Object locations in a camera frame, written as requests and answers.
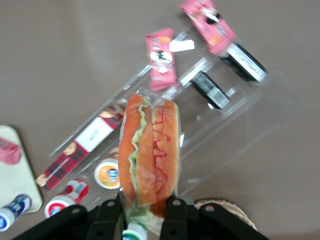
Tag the blue cap yogurt bottle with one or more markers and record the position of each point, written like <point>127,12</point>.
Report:
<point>15,210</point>

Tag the pink snack packet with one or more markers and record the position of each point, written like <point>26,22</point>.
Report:
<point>208,25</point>
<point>8,152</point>
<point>162,60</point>

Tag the small black snack box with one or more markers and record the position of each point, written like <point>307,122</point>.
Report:
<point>211,91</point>
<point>245,62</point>

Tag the toy sandwich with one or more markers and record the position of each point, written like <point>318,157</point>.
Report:
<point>150,150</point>

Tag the red cap yogurt bottle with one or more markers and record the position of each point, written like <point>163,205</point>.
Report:
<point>66,197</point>

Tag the green cap yogurt bottle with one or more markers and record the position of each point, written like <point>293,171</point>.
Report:
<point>133,232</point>

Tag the orange cap yogurt bottle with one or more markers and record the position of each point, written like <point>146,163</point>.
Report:
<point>107,173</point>

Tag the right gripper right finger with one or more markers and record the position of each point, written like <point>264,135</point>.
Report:
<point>176,215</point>

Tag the oval light wicker basket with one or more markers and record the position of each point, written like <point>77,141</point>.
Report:
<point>237,212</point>

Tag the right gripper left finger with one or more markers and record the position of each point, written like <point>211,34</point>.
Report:
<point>109,215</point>

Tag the clear acrylic stepped stand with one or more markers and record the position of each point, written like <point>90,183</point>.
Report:
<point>250,120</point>

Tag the beige plastic tray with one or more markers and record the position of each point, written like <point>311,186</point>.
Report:
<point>15,180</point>

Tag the red plaid cookie box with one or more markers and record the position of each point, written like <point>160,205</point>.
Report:
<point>82,147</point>

